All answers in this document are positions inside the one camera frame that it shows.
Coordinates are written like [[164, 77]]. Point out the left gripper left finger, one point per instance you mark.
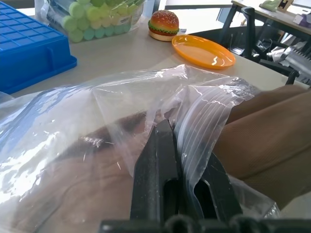
[[155, 170]]

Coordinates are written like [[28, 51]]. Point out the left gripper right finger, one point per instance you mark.
[[218, 189]]

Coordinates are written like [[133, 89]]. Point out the clear plastic zip bag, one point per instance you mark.
[[121, 97]]

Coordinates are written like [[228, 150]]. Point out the bag of green foam rollers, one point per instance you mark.
[[97, 21]]

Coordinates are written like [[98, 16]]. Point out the yellow plastic plate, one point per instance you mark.
[[201, 52]]

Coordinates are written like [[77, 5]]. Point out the toy hamburger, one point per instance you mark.
[[164, 25]]

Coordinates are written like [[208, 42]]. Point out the black office chair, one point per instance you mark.
[[250, 36]]

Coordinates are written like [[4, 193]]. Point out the blue plastic grid crate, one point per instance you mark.
[[26, 53]]

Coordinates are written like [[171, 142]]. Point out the background desk with black legs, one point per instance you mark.
[[262, 15]]

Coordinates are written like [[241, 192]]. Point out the small purple box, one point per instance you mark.
[[302, 20]]

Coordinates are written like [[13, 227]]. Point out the green cloth item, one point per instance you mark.
[[268, 4]]

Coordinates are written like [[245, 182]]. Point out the small wooden frame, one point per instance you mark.
[[283, 4]]

